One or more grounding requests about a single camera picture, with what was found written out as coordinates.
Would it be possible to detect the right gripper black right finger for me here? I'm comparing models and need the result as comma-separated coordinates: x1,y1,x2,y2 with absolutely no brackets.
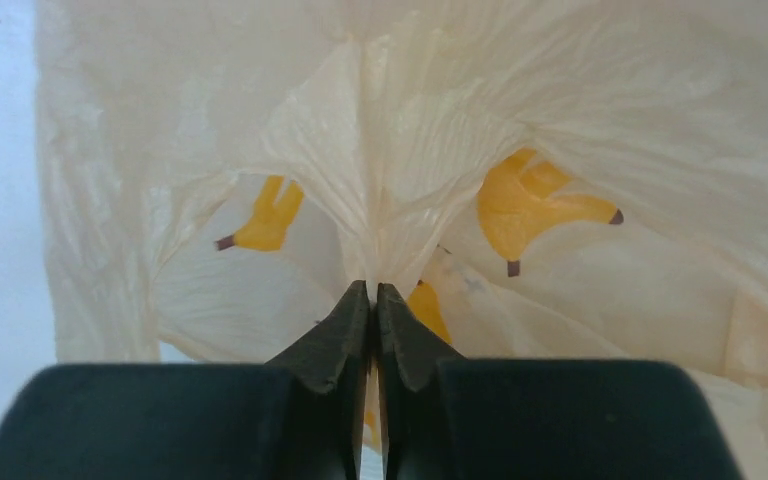
375,284,740,479

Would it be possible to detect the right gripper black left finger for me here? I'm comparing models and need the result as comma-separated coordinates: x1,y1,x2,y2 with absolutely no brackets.
0,281,370,479

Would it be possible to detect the translucent orange plastic bag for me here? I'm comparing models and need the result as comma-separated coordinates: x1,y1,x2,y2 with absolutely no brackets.
36,1,768,479

